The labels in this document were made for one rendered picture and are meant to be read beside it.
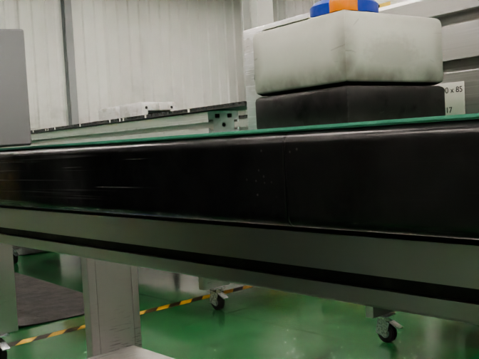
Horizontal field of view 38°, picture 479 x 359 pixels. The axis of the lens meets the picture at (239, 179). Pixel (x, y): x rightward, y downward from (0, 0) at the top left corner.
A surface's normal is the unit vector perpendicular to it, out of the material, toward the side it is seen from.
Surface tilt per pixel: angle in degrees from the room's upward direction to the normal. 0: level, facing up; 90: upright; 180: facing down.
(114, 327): 90
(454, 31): 90
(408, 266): 90
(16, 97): 90
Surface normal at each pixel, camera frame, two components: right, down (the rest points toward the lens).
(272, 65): -0.81, 0.07
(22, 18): 0.67, 0.00
